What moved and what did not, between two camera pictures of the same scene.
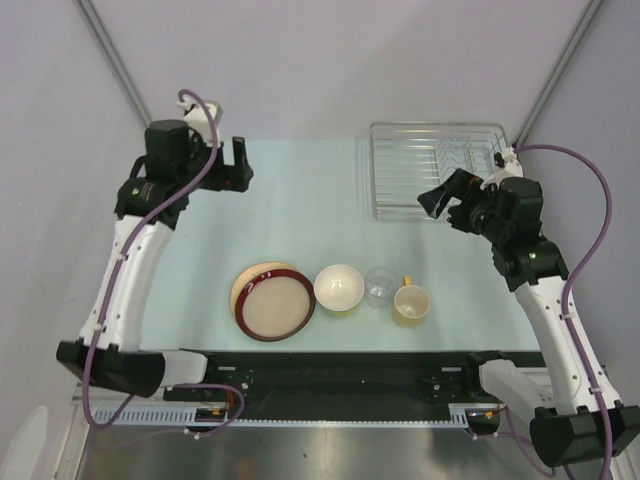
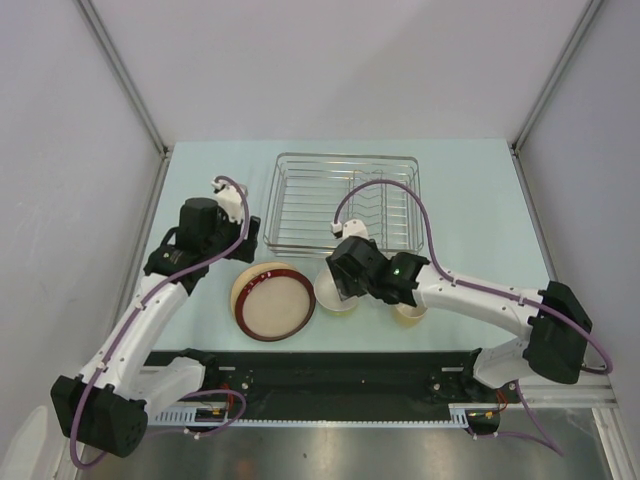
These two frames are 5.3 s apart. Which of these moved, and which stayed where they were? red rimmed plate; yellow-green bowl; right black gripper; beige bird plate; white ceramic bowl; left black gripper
Moved: left black gripper; right black gripper
Stayed: yellow-green bowl; beige bird plate; red rimmed plate; white ceramic bowl
